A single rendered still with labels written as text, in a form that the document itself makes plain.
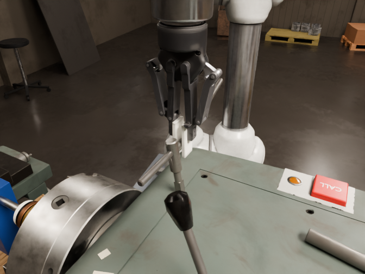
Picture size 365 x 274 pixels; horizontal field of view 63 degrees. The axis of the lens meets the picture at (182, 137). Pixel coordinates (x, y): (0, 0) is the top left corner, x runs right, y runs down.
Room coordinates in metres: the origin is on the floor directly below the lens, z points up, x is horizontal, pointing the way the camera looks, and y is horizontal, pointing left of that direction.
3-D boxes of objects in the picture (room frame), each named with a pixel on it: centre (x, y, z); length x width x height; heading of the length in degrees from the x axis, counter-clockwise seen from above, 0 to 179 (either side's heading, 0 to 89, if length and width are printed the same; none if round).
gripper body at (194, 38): (0.46, 0.00, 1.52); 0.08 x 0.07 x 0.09; 62
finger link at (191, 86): (0.46, -0.01, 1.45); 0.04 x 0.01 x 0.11; 152
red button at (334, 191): (0.43, -0.28, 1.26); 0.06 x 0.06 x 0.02; 62
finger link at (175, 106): (0.47, 0.01, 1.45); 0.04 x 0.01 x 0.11; 152
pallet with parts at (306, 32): (6.79, -2.46, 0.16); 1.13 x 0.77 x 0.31; 69
